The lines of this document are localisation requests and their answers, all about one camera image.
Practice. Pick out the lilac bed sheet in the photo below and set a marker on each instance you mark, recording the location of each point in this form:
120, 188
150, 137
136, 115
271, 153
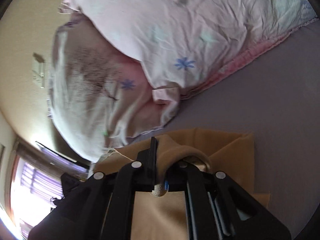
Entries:
276, 98

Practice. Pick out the black flat television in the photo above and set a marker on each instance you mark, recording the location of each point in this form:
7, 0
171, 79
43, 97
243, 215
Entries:
61, 159

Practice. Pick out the pink floral pillow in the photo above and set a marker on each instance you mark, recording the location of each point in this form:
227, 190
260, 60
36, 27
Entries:
193, 44

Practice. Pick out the tan fleece garment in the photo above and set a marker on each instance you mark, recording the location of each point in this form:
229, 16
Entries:
160, 214

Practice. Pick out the white floral pillow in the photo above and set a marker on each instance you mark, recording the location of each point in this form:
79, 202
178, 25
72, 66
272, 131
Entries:
100, 98

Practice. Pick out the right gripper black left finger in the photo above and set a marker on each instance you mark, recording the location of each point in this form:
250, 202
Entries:
102, 206

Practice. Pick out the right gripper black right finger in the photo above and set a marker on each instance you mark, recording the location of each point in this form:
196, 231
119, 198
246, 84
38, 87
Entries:
217, 207

